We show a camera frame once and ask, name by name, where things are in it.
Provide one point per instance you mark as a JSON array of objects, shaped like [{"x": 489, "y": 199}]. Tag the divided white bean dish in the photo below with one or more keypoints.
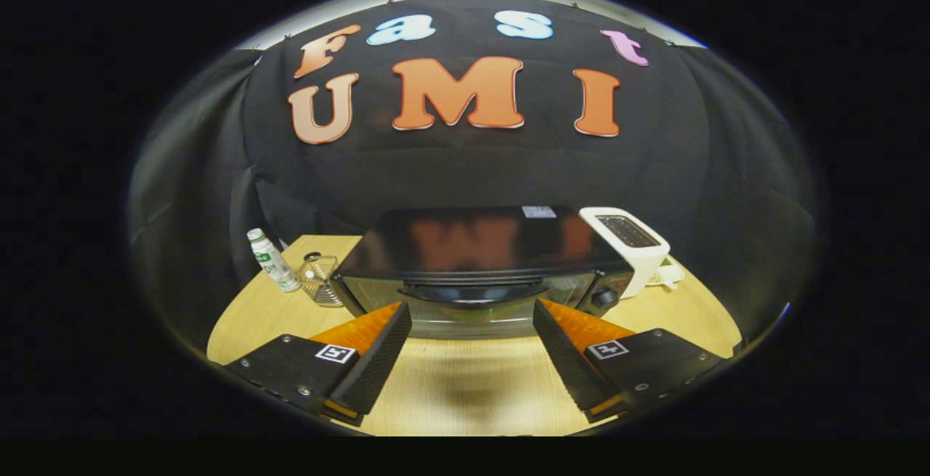
[{"x": 668, "y": 274}]

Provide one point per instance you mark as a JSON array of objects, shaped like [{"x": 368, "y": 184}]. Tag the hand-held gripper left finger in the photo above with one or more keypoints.
[{"x": 378, "y": 360}]

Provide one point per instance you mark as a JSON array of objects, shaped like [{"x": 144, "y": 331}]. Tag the black toaster oven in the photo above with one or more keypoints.
[{"x": 472, "y": 243}]

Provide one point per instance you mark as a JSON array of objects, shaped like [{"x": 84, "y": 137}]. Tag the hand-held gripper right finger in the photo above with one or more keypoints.
[{"x": 563, "y": 360}]

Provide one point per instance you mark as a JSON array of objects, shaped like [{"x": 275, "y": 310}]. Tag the white pop-up toaster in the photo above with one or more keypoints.
[{"x": 639, "y": 258}]

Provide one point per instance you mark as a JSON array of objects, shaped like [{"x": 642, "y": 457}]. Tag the clear glass jar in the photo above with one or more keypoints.
[{"x": 321, "y": 280}]

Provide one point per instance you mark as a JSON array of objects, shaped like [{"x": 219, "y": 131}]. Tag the white bottle green label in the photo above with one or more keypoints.
[{"x": 272, "y": 261}]

